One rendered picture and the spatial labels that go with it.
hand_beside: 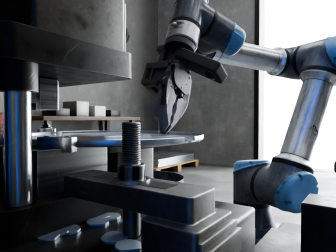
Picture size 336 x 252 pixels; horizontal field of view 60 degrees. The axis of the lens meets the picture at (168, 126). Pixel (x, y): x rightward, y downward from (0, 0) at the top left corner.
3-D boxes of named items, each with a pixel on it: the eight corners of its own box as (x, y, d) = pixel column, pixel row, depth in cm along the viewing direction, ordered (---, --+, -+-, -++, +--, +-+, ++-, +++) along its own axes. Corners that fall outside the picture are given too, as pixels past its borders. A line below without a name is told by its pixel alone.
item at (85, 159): (38, 169, 44) (38, 139, 44) (107, 181, 35) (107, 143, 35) (-29, 179, 37) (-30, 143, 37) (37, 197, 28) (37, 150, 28)
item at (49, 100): (42, 110, 39) (42, 83, 39) (64, 110, 36) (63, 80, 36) (18, 110, 36) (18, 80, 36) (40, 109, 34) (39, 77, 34)
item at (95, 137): (112, 132, 66) (112, 129, 66) (233, 137, 49) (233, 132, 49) (-32, 140, 42) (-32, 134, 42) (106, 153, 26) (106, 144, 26)
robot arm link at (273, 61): (291, 54, 109) (175, 28, 88) (317, 47, 99) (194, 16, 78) (289, 85, 109) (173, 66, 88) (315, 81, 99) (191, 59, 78)
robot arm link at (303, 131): (272, 207, 91) (321, 55, 100) (314, 223, 78) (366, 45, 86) (244, 196, 87) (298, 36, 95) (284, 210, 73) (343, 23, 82)
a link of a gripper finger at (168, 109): (144, 133, 60) (155, 94, 63) (168, 133, 57) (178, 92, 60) (135, 126, 58) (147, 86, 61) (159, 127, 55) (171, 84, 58)
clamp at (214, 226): (100, 211, 33) (100, 121, 33) (242, 249, 24) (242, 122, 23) (53, 227, 28) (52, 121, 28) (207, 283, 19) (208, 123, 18)
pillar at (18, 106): (24, 199, 27) (22, 50, 27) (37, 203, 26) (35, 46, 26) (0, 205, 26) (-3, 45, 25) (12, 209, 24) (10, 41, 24)
